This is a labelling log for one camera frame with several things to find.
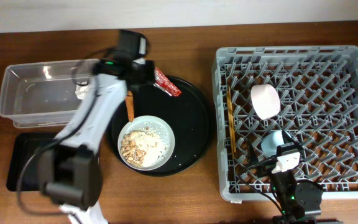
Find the light blue plastic cup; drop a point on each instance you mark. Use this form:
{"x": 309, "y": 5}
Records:
{"x": 270, "y": 143}

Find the white tissue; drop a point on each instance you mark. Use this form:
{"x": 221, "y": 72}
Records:
{"x": 81, "y": 91}

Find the grey dishwasher rack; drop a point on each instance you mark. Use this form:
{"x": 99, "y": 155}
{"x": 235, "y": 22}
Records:
{"x": 318, "y": 91}

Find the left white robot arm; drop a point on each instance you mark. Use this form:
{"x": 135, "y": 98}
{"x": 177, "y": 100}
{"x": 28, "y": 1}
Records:
{"x": 107, "y": 91}

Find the orange carrot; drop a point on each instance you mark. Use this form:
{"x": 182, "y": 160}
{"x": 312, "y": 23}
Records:
{"x": 130, "y": 106}

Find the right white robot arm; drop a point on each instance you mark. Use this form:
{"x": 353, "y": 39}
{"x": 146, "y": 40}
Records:
{"x": 297, "y": 200}

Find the red snack wrapper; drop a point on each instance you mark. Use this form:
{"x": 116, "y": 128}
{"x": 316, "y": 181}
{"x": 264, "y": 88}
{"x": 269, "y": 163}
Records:
{"x": 163, "y": 83}

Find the pink bowl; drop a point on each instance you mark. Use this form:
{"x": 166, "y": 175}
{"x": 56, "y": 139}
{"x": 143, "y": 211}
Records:
{"x": 265, "y": 101}

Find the black rectangular tray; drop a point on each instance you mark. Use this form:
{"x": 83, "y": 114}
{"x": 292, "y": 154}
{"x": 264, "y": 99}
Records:
{"x": 20, "y": 161}

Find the clear plastic bin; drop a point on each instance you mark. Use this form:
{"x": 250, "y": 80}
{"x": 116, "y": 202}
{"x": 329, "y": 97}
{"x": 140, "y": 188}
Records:
{"x": 42, "y": 94}

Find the round black tray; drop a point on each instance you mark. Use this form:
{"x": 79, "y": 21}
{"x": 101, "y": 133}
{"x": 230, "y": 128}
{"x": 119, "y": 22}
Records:
{"x": 188, "y": 115}

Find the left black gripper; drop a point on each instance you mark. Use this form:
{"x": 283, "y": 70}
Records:
{"x": 148, "y": 71}

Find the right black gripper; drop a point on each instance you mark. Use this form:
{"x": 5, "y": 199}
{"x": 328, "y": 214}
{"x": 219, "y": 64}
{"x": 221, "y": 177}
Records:
{"x": 265, "y": 167}

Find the wooden chopstick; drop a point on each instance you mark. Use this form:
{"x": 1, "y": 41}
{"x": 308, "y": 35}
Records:
{"x": 231, "y": 120}
{"x": 228, "y": 119}

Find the white plate with food scraps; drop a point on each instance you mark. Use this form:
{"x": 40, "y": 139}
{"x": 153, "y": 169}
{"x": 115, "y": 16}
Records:
{"x": 146, "y": 143}

